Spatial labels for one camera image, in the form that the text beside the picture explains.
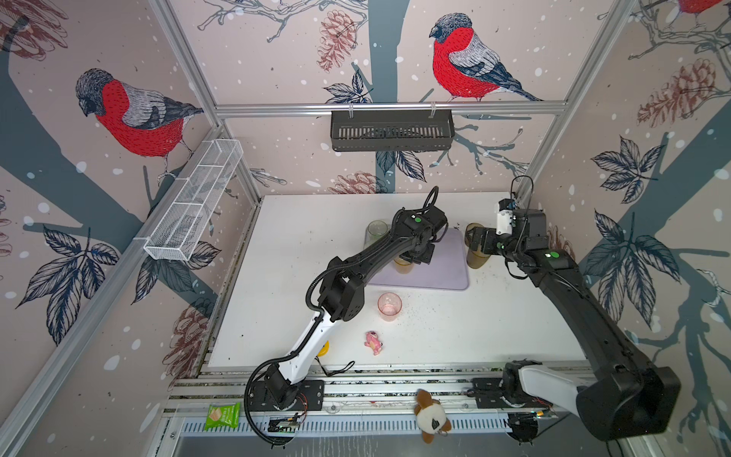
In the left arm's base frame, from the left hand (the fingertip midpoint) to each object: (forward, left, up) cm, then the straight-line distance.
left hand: (420, 259), depth 90 cm
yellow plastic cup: (-1, +6, -2) cm, 6 cm away
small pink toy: (-23, +16, -8) cm, 29 cm away
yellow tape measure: (-25, +30, -9) cm, 40 cm away
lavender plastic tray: (+2, -11, -10) cm, 15 cm away
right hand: (0, -15, +13) cm, 20 cm away
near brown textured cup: (+2, -20, -4) cm, 20 cm away
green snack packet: (-40, +54, -8) cm, 68 cm away
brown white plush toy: (-41, +2, -6) cm, 42 cm away
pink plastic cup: (-11, +10, -9) cm, 18 cm away
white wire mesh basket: (-2, +66, +20) cm, 69 cm away
